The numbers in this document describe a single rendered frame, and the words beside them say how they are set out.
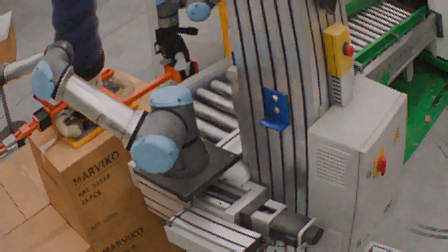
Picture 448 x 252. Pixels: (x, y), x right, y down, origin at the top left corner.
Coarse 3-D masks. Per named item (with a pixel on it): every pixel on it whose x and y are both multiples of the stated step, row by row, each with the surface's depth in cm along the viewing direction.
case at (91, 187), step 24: (120, 72) 264; (144, 96) 243; (48, 144) 226; (96, 144) 221; (120, 144) 229; (48, 168) 224; (72, 168) 214; (96, 168) 223; (120, 168) 232; (48, 192) 249; (72, 192) 217; (96, 192) 226; (120, 192) 236; (72, 216) 229; (96, 216) 230; (120, 216) 239; (96, 240) 233
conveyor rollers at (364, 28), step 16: (352, 16) 387; (368, 16) 385; (384, 16) 383; (400, 16) 388; (352, 32) 362; (368, 32) 361; (384, 32) 360; (368, 64) 329; (208, 96) 314; (208, 112) 303; (208, 128) 293
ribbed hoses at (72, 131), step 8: (120, 80) 239; (128, 80) 238; (128, 88) 235; (120, 96) 234; (128, 96) 235; (56, 120) 223; (64, 120) 226; (64, 128) 218; (72, 128) 219; (72, 136) 221
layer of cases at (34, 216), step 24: (0, 168) 286; (24, 168) 284; (0, 192) 267; (24, 192) 266; (0, 216) 249; (24, 216) 250; (48, 216) 249; (144, 216) 249; (0, 240) 232; (24, 240) 233; (48, 240) 234; (72, 240) 234; (120, 240) 243; (144, 240) 254; (168, 240) 264
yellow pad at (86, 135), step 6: (132, 108) 235; (84, 126) 225; (90, 126) 228; (96, 126) 227; (84, 132) 225; (90, 132) 225; (96, 132) 225; (66, 138) 225; (72, 138) 224; (78, 138) 222; (84, 138) 222; (90, 138) 224; (72, 144) 221; (78, 144) 220
